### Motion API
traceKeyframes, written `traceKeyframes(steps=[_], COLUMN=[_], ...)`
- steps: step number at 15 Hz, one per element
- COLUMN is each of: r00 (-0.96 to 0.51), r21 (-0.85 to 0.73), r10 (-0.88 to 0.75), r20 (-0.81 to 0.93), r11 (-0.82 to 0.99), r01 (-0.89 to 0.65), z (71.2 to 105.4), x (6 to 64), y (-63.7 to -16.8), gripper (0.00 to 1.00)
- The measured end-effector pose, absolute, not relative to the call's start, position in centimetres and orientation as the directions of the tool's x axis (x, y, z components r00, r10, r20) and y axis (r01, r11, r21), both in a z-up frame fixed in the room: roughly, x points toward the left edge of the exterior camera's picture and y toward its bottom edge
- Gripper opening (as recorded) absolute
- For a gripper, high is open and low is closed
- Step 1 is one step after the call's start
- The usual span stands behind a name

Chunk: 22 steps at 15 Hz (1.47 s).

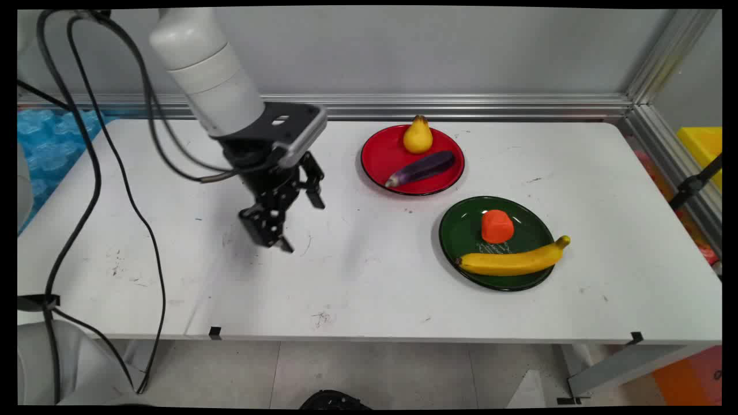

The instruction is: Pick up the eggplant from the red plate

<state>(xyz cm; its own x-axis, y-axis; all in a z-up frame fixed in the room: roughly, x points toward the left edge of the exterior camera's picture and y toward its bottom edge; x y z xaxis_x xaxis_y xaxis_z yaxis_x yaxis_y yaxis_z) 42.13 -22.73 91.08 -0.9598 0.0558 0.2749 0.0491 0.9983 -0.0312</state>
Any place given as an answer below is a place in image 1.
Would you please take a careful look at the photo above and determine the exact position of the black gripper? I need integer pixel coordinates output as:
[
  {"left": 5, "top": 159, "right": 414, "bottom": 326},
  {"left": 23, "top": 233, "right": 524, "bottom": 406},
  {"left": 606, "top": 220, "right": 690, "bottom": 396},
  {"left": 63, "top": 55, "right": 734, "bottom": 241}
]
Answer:
[{"left": 222, "top": 141, "right": 327, "bottom": 254}]

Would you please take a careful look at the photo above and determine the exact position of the purple toy eggplant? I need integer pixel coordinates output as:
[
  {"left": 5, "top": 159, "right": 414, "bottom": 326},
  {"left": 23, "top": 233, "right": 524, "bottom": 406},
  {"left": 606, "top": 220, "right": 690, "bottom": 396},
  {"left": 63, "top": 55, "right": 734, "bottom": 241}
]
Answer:
[{"left": 385, "top": 151, "right": 456, "bottom": 188}]

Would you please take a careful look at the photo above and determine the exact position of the red plate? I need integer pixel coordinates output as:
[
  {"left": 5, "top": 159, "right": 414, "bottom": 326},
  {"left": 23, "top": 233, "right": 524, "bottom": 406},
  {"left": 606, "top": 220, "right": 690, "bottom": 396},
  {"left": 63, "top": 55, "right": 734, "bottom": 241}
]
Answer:
[{"left": 360, "top": 124, "right": 466, "bottom": 197}]

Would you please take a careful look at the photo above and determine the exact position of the yellow toy pear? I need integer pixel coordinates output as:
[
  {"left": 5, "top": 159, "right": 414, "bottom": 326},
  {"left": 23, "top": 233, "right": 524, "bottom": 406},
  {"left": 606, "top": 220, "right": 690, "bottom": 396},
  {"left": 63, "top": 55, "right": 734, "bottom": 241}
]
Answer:
[{"left": 402, "top": 115, "right": 434, "bottom": 154}]

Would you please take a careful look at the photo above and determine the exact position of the green plate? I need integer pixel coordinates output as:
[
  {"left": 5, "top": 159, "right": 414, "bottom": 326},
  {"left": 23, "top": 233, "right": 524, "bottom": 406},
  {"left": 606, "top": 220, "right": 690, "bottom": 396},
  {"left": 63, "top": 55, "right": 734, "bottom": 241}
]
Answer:
[{"left": 438, "top": 196, "right": 556, "bottom": 292}]

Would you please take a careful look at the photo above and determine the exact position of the black round object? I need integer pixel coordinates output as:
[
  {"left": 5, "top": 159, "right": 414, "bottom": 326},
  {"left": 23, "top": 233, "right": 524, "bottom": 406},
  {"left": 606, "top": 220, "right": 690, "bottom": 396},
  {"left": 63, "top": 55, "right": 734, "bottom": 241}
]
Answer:
[{"left": 299, "top": 390, "right": 373, "bottom": 410}]

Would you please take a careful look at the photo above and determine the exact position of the yellow toy banana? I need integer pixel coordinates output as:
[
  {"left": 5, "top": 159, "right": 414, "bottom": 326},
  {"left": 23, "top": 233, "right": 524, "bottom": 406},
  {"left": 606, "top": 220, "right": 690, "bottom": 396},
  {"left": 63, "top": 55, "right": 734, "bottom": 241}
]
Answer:
[{"left": 455, "top": 235, "right": 571, "bottom": 277}]

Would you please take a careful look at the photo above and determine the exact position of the blue bubble wrap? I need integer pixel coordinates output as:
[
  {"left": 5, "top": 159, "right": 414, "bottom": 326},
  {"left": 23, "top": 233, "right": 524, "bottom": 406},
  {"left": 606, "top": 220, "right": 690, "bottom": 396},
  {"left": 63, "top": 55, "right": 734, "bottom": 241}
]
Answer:
[{"left": 17, "top": 109, "right": 119, "bottom": 235}]

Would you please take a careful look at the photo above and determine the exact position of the grey table leg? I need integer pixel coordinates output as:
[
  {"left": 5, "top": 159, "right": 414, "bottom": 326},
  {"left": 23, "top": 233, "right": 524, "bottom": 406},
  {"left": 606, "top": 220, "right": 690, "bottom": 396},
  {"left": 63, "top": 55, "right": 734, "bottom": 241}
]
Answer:
[{"left": 556, "top": 344, "right": 709, "bottom": 405}]

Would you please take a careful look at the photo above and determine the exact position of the red pink packaging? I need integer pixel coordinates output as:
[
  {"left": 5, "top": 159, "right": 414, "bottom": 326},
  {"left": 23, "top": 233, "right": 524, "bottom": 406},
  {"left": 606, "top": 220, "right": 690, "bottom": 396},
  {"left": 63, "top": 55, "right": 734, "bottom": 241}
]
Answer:
[{"left": 633, "top": 149, "right": 720, "bottom": 267}]

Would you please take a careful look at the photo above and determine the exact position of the yellow plastic bin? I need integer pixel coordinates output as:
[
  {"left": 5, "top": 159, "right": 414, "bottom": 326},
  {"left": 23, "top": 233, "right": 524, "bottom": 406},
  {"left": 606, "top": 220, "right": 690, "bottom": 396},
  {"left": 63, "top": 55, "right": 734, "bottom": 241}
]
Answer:
[{"left": 676, "top": 126, "right": 722, "bottom": 191}]

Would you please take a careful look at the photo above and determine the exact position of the orange box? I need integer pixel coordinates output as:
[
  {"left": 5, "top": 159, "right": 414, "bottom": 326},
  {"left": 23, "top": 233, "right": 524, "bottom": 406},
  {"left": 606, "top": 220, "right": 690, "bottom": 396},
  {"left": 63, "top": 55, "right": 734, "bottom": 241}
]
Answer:
[{"left": 652, "top": 345, "right": 722, "bottom": 406}]

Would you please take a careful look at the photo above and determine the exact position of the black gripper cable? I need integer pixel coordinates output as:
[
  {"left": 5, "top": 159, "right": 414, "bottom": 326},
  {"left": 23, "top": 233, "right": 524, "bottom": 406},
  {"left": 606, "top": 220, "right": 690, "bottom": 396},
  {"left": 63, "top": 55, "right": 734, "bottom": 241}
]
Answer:
[{"left": 86, "top": 10, "right": 240, "bottom": 184}]

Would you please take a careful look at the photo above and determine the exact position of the thin black cable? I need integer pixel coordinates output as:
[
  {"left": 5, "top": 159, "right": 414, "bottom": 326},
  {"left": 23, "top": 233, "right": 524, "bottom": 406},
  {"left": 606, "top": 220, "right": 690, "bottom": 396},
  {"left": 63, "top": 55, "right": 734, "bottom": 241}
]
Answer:
[{"left": 66, "top": 14, "right": 168, "bottom": 395}]

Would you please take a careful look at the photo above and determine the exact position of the thick black cable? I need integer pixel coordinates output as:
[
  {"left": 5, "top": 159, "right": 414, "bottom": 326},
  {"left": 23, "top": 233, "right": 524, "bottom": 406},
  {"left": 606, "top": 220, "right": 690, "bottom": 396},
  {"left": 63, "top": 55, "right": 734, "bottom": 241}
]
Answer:
[{"left": 36, "top": 9, "right": 111, "bottom": 405}]

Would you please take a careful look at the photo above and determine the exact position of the horizontal aluminium frame rail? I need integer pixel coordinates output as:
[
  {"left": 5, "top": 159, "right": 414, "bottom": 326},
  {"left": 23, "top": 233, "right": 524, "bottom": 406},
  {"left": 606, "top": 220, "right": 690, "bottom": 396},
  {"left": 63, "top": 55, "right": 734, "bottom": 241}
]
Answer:
[{"left": 17, "top": 93, "right": 635, "bottom": 121}]

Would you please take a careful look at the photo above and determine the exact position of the black cable strap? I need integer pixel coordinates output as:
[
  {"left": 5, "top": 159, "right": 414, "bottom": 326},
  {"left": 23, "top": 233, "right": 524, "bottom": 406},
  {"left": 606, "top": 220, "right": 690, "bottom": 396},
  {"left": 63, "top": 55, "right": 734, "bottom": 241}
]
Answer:
[{"left": 17, "top": 294, "right": 61, "bottom": 312}]

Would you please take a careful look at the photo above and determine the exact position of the side aluminium frame rail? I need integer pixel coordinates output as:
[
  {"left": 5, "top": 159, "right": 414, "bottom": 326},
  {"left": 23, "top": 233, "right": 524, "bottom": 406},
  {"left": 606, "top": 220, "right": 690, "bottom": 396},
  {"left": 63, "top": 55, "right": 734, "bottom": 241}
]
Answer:
[{"left": 618, "top": 104, "right": 722, "bottom": 260}]

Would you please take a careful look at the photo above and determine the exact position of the upright aluminium frame post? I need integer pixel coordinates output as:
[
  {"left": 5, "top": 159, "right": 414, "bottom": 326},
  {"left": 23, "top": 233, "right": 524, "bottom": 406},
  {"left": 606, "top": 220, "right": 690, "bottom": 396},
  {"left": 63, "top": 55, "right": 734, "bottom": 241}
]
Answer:
[{"left": 626, "top": 9, "right": 719, "bottom": 105}]

